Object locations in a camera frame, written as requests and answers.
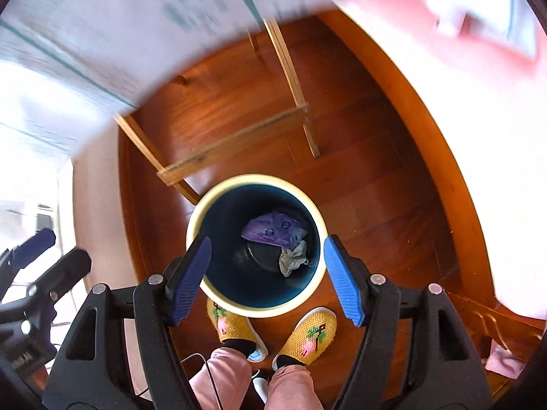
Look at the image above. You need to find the left pink trouser leg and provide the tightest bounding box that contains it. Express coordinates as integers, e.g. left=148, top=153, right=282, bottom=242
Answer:
left=189, top=347, right=251, bottom=410

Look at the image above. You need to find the crumpled white tissue in bin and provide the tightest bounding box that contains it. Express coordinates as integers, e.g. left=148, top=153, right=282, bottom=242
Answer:
left=279, top=241, right=309, bottom=278

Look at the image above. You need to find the pink trouser leg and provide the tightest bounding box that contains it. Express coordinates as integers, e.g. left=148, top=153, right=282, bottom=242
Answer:
left=189, top=347, right=251, bottom=410
left=265, top=365, right=323, bottom=409

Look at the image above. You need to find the purple wrapper in bin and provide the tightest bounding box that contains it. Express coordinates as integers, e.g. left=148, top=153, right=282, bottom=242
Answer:
left=241, top=212, right=308, bottom=249

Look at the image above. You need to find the left yellow embroidered slipper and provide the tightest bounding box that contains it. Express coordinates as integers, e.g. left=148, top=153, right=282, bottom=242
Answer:
left=206, top=298, right=268, bottom=363

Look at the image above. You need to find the white blue patterned tablecloth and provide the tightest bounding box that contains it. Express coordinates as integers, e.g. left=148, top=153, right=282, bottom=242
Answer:
left=1, top=0, right=332, bottom=154

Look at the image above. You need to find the right pink trouser leg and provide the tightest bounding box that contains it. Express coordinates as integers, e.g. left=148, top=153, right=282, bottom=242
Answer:
left=265, top=365, right=323, bottom=409

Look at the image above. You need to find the thin white cable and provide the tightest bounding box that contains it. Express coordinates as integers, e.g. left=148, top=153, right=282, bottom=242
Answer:
left=136, top=352, right=225, bottom=410

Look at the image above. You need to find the wooden bed frame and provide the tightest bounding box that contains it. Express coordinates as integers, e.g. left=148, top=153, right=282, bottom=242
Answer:
left=319, top=9, right=545, bottom=361

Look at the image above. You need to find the round yellow rim trash bin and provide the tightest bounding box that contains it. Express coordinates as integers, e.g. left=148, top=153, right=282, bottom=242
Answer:
left=186, top=174, right=327, bottom=318

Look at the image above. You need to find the right yellow embroidered slipper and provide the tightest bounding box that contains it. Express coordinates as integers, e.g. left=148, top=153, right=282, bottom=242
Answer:
left=272, top=307, right=337, bottom=371

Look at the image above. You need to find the yellow embroidered slipper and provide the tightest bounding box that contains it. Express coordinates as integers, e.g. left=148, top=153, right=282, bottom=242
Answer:
left=272, top=307, right=337, bottom=371
left=206, top=298, right=268, bottom=363

